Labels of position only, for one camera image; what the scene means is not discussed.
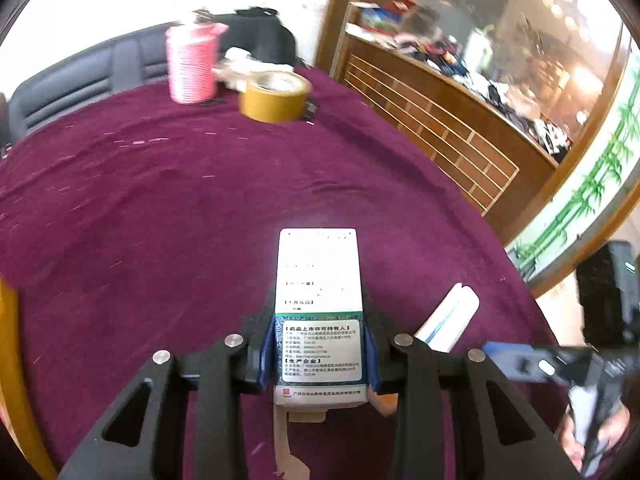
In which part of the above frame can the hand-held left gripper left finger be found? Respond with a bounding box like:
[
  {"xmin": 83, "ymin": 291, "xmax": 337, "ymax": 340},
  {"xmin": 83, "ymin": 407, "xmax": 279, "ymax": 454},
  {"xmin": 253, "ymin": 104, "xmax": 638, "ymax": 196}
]
[{"xmin": 60, "ymin": 310, "xmax": 276, "ymax": 480}]

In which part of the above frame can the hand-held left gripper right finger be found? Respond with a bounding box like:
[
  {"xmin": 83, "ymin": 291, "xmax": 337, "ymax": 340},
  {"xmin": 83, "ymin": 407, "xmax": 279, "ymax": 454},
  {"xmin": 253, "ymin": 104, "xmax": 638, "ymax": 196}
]
[{"xmin": 362, "ymin": 290, "xmax": 581, "ymax": 480}]

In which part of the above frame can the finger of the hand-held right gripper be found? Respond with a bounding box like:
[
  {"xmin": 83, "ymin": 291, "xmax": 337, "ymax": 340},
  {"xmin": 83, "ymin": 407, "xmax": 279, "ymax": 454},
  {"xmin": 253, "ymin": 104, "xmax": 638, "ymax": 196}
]
[{"xmin": 482, "ymin": 341, "xmax": 596, "ymax": 386}]

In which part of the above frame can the white green-edged medicine box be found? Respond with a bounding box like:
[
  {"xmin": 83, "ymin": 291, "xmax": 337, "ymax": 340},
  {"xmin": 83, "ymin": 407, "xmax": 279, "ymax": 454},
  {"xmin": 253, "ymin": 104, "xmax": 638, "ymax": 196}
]
[{"xmin": 272, "ymin": 228, "xmax": 372, "ymax": 477}]

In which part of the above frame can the person's right hand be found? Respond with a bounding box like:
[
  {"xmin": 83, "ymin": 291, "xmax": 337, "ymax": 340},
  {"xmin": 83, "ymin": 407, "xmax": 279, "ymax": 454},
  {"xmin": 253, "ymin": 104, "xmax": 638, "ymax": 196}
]
[{"xmin": 556, "ymin": 392, "xmax": 635, "ymax": 468}]

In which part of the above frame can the maroon tablecloth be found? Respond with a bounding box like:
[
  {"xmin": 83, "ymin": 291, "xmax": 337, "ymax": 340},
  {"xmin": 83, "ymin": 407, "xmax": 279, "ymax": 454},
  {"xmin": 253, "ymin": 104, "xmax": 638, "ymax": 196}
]
[{"xmin": 0, "ymin": 67, "xmax": 571, "ymax": 480}]

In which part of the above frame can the wooden brick-pattern counter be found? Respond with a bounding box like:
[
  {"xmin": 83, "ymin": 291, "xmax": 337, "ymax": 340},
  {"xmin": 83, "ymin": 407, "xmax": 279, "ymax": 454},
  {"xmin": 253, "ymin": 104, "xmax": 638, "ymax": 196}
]
[{"xmin": 315, "ymin": 0, "xmax": 640, "ymax": 251}]

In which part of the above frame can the clutter pile on counter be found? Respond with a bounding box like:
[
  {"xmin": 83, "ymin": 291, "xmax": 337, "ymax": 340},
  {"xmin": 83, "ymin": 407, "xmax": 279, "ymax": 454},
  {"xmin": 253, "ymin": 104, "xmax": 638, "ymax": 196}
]
[{"xmin": 395, "ymin": 7, "xmax": 576, "ymax": 157}]

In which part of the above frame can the yellow-brown packing tape roll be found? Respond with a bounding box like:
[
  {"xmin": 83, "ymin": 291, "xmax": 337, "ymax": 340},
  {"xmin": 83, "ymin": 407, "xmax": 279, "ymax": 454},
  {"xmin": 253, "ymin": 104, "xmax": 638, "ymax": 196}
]
[{"xmin": 239, "ymin": 71, "xmax": 312, "ymax": 123}]

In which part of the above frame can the white green-lidded cup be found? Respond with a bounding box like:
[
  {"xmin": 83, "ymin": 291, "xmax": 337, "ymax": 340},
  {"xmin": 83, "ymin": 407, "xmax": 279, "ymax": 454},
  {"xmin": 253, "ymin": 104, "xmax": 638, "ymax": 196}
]
[{"xmin": 465, "ymin": 26, "xmax": 494, "ymax": 69}]

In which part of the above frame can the pink knit-covered bottle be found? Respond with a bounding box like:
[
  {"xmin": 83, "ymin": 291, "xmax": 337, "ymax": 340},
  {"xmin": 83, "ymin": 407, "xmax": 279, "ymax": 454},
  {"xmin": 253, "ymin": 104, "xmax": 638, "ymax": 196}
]
[{"xmin": 165, "ymin": 10, "xmax": 229, "ymax": 106}]

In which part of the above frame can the black garment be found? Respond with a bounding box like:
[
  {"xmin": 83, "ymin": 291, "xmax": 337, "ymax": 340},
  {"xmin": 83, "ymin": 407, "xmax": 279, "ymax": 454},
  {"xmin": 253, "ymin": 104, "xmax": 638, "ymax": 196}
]
[{"xmin": 220, "ymin": 6, "xmax": 299, "ymax": 67}]

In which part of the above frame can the black leather sofa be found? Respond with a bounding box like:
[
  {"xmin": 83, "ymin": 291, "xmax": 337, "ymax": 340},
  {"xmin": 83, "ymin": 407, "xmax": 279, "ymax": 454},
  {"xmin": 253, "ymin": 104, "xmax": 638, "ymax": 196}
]
[{"xmin": 7, "ymin": 22, "xmax": 236, "ymax": 142}]

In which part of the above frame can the colourful open carton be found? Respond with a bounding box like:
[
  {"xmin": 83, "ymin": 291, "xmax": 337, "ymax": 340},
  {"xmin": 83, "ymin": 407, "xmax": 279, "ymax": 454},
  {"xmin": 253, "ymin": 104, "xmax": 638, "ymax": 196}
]
[{"xmin": 359, "ymin": 0, "xmax": 417, "ymax": 32}]

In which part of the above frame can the bamboo-print wall panel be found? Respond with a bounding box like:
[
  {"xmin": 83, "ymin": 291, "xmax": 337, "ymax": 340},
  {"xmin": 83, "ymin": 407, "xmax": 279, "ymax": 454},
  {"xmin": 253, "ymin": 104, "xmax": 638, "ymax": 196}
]
[{"xmin": 505, "ymin": 50, "xmax": 640, "ymax": 287}]

